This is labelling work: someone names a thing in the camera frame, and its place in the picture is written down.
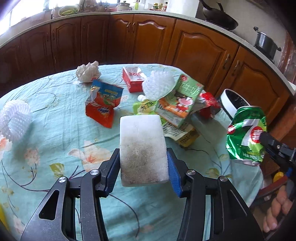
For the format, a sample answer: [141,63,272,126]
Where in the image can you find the crushed green soda can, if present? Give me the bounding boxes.
[226,105,267,167]

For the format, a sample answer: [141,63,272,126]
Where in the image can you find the red snack bag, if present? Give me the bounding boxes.
[198,92,221,120]

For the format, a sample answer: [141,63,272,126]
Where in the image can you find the white sponge block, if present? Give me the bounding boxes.
[119,114,169,187]

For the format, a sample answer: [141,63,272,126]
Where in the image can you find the yellow snack wrapper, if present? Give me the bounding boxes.
[132,99,199,148]

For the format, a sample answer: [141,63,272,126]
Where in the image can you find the white foam fruit net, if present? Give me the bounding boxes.
[1,100,32,143]

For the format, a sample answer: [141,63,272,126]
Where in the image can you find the green milk carton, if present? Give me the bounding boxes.
[155,74,204,128]

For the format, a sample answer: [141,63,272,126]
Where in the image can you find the orange blue snack wrapper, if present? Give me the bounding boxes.
[85,79,123,128]

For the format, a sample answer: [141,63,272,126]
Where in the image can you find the white tissue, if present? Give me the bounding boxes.
[76,61,101,83]

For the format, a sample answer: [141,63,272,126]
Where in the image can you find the small red carton box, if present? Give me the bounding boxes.
[122,66,147,93]

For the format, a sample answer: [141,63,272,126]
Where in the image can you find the white rimmed trash bin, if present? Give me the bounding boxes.
[219,89,250,120]

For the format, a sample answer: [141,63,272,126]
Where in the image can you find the brown lower kitchen cabinets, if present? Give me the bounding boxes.
[1,13,295,123]

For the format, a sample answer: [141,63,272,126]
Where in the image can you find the person's right hand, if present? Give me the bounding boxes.
[263,185,293,233]

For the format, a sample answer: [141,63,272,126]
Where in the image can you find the light green floral tablecloth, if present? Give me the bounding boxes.
[1,70,263,240]

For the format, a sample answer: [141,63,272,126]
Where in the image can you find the black stock pot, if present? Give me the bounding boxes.
[253,26,281,63]

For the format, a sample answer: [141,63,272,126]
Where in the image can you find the black wok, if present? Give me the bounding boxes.
[201,0,238,31]

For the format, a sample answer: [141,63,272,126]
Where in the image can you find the seasoning bottles group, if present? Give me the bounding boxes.
[150,1,168,11]

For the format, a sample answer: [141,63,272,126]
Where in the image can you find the green vegetable bowl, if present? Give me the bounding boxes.
[58,5,79,16]

